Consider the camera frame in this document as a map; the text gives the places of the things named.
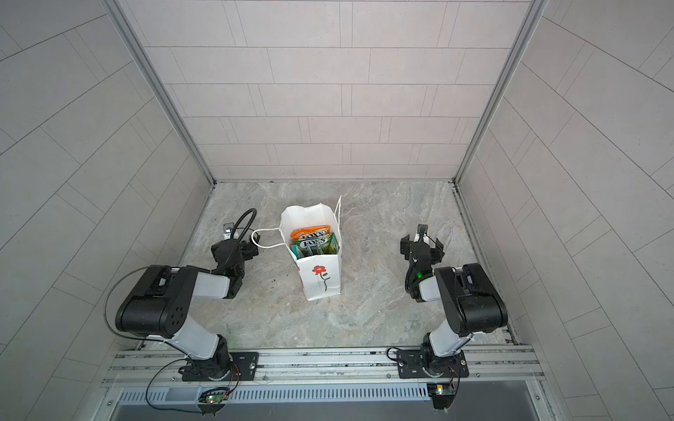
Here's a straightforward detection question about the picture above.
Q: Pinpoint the white paper bag red flower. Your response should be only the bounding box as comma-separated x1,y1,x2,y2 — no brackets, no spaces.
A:
268,201,343,301

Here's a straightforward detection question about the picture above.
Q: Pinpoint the green yellow Fox's candy packet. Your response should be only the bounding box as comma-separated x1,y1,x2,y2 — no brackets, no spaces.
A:
291,234,340,259

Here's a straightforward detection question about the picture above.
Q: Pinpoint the orange pink Fox's candy packet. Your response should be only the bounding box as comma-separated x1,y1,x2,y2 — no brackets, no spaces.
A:
291,226,331,241

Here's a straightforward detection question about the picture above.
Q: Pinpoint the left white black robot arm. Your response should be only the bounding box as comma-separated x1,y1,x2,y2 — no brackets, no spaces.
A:
115,238,259,382

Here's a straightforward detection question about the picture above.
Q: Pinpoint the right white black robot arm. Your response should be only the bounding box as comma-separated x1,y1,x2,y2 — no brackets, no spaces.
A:
400,224,508,377

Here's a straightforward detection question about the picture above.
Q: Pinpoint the right circuit board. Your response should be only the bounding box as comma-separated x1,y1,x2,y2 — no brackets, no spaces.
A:
427,382,457,410

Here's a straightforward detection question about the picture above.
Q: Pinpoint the circuit board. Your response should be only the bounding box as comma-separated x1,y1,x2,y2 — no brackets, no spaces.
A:
198,387,230,406
427,382,457,410

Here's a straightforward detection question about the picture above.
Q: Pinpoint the left circuit board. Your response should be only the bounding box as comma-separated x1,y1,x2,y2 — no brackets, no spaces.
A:
198,387,230,406

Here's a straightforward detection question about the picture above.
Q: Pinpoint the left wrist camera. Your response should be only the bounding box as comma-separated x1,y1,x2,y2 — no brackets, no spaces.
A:
223,223,237,240

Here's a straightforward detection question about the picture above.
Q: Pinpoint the left black cable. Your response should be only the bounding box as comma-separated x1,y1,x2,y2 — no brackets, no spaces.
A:
103,265,159,343

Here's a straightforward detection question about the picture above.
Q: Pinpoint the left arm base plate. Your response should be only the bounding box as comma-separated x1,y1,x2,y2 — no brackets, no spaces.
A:
178,352,260,382

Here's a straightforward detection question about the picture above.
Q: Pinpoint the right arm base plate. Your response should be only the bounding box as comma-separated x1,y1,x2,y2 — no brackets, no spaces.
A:
387,348,470,379

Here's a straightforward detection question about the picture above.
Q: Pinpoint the aluminium mounting rail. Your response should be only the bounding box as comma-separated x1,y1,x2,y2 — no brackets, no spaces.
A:
101,345,545,388

